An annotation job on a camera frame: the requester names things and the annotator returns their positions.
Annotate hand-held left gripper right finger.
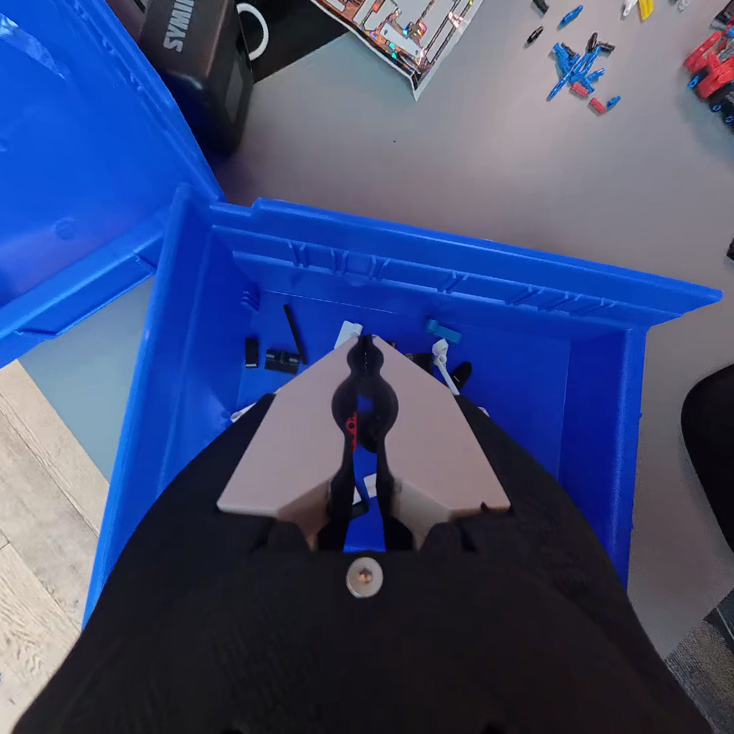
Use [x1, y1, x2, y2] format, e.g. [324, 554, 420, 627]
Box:
[370, 335, 511, 552]

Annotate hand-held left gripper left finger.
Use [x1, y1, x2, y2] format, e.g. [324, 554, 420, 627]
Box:
[217, 335, 368, 552]

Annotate blue plastic bin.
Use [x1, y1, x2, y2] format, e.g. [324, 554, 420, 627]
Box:
[0, 0, 227, 368]
[83, 183, 723, 632]

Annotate red blue brick assembly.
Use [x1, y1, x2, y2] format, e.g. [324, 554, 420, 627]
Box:
[682, 29, 734, 98]

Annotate grey desk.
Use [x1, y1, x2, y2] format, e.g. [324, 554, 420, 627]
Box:
[17, 0, 734, 660]

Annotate white connector piece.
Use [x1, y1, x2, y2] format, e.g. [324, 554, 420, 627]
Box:
[431, 339, 461, 396]

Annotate long black axle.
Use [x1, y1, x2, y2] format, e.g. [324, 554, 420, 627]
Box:
[283, 305, 307, 366]

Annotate black rounded object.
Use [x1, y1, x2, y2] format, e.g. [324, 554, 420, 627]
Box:
[681, 364, 734, 517]

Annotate small black box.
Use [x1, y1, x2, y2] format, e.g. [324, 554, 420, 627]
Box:
[140, 0, 256, 158]

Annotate pile of blue pins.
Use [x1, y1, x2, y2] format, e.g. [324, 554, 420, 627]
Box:
[545, 31, 623, 115]

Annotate holographic sticker sheet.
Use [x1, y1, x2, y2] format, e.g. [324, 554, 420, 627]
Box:
[312, 0, 482, 101]

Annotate white ring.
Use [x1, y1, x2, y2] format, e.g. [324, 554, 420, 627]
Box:
[236, 3, 269, 61]

